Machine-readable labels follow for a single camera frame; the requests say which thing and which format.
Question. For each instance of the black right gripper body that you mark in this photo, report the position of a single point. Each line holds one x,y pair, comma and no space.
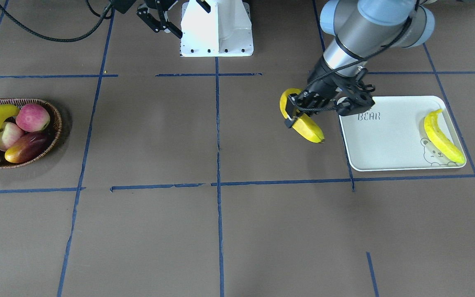
154,17

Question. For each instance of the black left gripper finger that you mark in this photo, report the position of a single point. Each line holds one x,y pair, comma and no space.
291,107
297,119

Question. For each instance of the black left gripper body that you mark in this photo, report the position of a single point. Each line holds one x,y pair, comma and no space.
319,85

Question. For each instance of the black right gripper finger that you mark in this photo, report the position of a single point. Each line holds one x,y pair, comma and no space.
205,5
155,17

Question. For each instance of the yellow banana front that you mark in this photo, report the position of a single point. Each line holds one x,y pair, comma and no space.
315,134

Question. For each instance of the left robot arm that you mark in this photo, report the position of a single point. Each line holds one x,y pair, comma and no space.
361,30

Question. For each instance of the brown wicker basket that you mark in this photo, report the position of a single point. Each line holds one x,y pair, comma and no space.
55,128

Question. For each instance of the white bear print tray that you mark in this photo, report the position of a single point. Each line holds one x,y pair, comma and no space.
391,135

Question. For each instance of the dark red mango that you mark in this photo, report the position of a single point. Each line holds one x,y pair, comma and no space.
28,147

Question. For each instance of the pale pink apple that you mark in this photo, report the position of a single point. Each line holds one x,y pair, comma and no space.
10,133

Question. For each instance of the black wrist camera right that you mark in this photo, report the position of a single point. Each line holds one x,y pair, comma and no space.
122,6

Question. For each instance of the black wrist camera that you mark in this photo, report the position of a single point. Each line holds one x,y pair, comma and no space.
358,94
122,6

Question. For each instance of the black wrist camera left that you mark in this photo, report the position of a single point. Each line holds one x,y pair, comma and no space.
358,94

